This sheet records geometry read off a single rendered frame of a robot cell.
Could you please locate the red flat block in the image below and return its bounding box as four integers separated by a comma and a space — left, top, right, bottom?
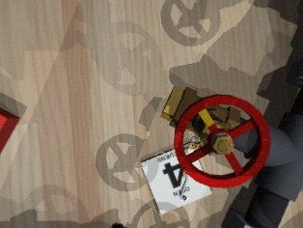
0, 107, 20, 153

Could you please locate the white tag with black number 4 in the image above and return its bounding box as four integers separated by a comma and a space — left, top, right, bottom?
141, 126, 212, 214

